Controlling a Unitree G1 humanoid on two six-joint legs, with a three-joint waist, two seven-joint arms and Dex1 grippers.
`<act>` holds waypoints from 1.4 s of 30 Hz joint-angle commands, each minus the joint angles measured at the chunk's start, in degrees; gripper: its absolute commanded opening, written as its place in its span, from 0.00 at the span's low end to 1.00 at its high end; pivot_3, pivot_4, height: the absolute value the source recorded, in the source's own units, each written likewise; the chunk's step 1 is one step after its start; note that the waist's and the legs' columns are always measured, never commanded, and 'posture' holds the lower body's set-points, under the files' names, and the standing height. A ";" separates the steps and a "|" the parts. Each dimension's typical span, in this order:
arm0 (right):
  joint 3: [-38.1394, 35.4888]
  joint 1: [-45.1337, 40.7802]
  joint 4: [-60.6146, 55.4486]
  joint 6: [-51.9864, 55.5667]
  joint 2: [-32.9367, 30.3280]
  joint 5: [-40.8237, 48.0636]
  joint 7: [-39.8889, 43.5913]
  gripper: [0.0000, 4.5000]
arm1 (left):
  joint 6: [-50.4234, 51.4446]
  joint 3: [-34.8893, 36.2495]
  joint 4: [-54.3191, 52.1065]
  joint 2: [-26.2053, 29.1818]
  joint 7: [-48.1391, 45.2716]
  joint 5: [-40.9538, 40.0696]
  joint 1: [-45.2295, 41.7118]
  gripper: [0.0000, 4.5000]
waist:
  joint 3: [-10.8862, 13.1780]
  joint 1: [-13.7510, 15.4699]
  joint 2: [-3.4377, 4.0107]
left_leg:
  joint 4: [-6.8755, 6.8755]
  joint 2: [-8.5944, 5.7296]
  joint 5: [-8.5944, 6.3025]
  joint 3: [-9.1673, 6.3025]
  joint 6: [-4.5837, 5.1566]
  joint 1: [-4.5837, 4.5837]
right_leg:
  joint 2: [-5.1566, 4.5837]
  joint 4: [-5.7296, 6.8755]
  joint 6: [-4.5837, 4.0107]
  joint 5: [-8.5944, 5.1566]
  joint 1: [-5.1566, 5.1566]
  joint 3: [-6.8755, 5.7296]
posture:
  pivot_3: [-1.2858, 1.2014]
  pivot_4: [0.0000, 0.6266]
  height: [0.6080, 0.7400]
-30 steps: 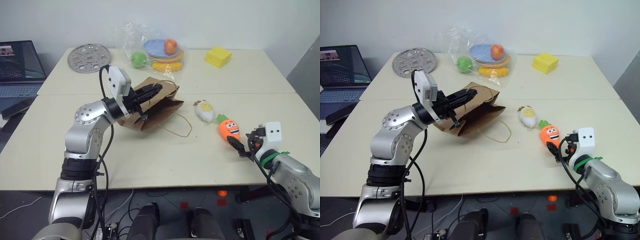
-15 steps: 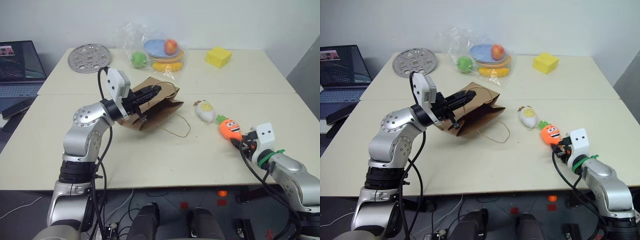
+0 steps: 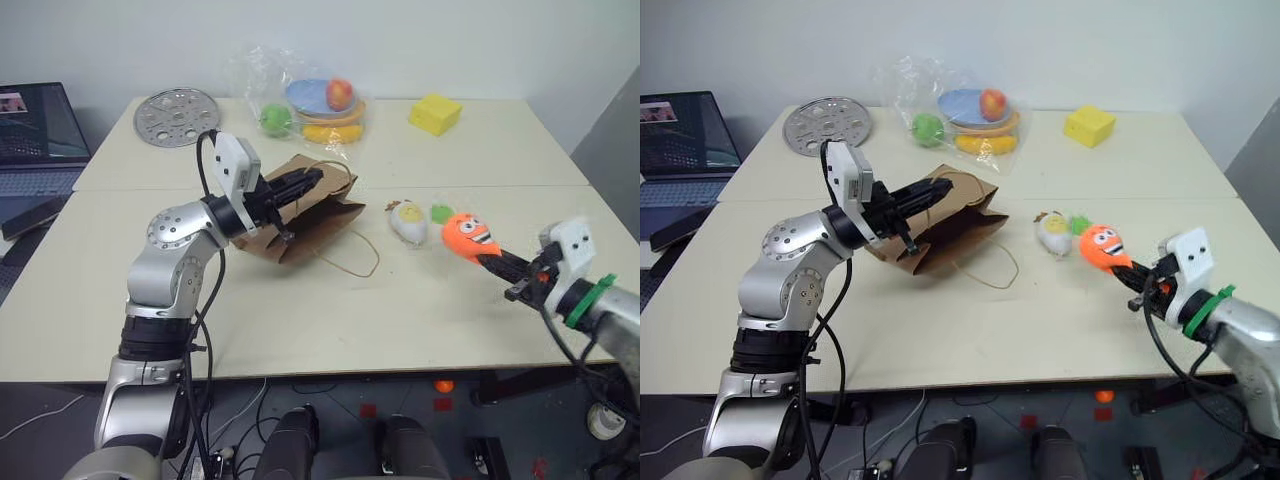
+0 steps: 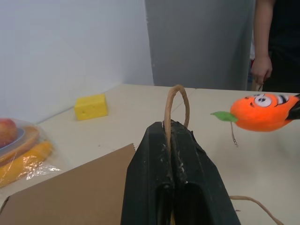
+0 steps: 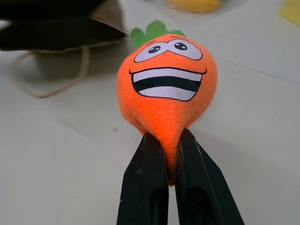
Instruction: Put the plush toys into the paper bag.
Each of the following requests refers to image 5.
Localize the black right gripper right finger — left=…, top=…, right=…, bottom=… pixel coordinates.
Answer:
left=175, top=128, right=246, bottom=225

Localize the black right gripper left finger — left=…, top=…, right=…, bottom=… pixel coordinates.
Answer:
left=116, top=132, right=170, bottom=225

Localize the orange carrot plush toy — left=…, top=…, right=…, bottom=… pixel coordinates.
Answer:
left=116, top=20, right=218, bottom=187

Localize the brown paper bag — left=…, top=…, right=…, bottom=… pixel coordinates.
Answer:
left=0, top=0, right=130, bottom=99

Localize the yellow plush toy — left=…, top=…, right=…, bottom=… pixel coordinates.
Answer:
left=165, top=0, right=225, bottom=14

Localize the yellow paper sheet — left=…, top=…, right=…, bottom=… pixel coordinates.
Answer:
left=278, top=0, right=300, bottom=22

